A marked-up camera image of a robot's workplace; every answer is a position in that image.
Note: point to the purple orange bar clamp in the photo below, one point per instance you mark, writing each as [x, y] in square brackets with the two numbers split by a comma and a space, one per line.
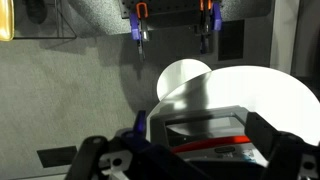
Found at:
[134, 26]
[216, 16]

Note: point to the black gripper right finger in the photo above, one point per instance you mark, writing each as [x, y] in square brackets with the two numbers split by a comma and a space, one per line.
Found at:
[286, 150]

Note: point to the yellow translucent object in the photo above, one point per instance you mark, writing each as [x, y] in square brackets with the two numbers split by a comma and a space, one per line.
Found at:
[6, 20]

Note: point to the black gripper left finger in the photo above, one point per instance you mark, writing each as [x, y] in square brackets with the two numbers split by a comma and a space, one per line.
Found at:
[88, 156]

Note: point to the grey toy stove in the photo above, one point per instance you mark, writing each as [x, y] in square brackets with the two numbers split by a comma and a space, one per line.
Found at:
[193, 115]

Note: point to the white round pedestal table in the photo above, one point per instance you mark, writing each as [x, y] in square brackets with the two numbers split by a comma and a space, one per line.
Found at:
[266, 93]

